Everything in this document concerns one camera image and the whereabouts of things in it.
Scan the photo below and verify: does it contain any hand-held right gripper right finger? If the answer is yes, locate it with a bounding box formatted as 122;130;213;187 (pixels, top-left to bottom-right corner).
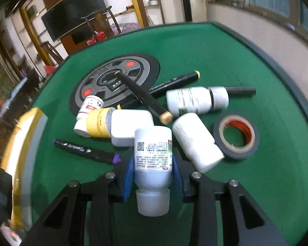
171;147;288;246

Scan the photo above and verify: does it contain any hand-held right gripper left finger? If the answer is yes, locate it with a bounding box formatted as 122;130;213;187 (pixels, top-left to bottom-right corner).
23;146;135;246

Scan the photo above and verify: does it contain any plain white plastic bottle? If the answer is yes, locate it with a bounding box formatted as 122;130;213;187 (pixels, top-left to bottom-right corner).
172;113;225;174

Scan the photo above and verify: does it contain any white bottle with text label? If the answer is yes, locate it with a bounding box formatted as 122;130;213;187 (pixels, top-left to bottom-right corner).
135;126;173;217

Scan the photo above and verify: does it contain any yellow cartoon plastic box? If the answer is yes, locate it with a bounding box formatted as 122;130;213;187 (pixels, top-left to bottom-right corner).
110;110;154;147

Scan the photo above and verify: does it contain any yellow-rimmed white tray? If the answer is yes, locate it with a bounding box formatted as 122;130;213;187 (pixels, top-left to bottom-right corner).
0;107;49;230

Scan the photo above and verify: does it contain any black marker with purple end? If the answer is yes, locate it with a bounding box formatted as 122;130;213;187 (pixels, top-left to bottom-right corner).
53;138;122;164

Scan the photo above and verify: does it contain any black tape roll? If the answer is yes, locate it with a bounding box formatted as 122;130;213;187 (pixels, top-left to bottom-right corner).
213;110;260;160

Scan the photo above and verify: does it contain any yellow tape roll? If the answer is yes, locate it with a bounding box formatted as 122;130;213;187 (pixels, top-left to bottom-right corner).
86;107;116;138

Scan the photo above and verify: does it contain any small white bottle red label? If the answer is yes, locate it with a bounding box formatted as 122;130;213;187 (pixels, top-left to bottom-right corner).
74;95;105;137

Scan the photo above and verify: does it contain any white bottle with green label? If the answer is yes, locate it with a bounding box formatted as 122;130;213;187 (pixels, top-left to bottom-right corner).
166;86;229;116

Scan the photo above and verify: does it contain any black marker with tan caps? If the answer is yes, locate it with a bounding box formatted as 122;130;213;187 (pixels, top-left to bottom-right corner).
115;70;173;124

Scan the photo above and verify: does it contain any black marker with yellow end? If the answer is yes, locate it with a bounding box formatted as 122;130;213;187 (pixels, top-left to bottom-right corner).
117;70;201;109

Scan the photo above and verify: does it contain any plain black marker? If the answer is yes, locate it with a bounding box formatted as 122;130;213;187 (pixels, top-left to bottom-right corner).
224;86;256;97

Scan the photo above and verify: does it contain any round grey table control panel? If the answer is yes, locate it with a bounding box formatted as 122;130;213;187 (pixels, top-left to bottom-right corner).
69;54;160;117

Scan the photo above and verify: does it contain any red plastic bag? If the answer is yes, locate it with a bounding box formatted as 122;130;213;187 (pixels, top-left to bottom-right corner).
88;31;106;43

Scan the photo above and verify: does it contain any brown television cabinet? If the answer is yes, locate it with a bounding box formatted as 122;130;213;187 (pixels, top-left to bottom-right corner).
60;20;118;55

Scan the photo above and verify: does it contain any dark wooden chair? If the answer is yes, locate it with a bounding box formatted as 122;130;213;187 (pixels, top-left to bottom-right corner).
81;6;122;40

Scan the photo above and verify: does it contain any black television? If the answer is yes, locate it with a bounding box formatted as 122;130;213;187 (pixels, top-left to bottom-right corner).
41;0;107;42

